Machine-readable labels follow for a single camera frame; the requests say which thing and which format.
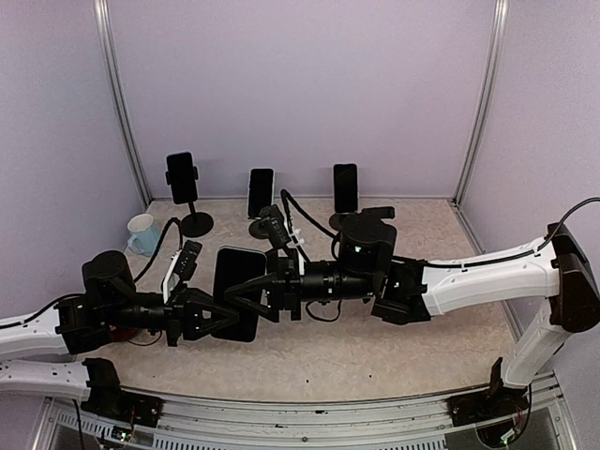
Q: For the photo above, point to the left aluminium frame post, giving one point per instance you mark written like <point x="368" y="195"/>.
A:
<point x="104" y="27"/>

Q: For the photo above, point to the front aluminium rail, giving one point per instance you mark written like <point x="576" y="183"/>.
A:
<point x="421" y="422"/>

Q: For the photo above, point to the dark red saucer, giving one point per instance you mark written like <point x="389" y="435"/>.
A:
<point x="120" y="334"/>

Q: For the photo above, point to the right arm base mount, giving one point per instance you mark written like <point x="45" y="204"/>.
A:
<point x="478" y="407"/>

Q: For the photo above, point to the light blue mug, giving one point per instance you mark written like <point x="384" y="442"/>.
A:
<point x="143" y="235"/>

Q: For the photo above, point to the aluminium frame post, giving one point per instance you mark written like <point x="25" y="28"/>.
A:
<point x="104" y="27"/>
<point x="494" y="54"/>

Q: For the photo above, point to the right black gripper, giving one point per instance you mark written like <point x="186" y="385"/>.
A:
<point x="282" y="286"/>

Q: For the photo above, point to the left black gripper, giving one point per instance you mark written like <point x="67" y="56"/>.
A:
<point x="182" y="314"/>

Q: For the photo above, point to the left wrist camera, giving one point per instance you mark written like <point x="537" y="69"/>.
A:
<point x="181" y="268"/>

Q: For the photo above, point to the clear case phone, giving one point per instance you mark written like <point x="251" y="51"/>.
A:
<point x="345" y="188"/>

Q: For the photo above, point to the black phone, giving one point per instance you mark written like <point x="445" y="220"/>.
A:
<point x="234" y="266"/>

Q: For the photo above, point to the right aluminium frame post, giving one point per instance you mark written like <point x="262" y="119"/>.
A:
<point x="494" y="54"/>

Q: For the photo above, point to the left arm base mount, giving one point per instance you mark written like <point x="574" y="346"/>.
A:
<point x="125" y="406"/>

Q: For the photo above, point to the blue case phone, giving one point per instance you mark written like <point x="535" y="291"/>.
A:
<point x="260" y="191"/>

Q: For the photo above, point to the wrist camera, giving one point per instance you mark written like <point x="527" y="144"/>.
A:
<point x="282" y="239"/>
<point x="181" y="268"/>

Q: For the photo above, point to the dark teal phone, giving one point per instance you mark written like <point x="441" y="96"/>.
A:
<point x="181" y="176"/>

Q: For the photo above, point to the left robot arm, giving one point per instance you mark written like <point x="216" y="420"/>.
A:
<point x="84" y="322"/>

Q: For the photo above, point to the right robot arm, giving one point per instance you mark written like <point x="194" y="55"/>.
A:
<point x="406" y="291"/>

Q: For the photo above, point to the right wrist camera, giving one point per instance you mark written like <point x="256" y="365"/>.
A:
<point x="282" y="239"/>

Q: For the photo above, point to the plate phone stand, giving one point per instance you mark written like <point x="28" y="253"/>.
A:
<point x="258" y="229"/>
<point x="336" y="220"/>

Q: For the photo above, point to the black clamp phone stand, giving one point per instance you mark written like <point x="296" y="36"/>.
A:
<point x="195" y="224"/>

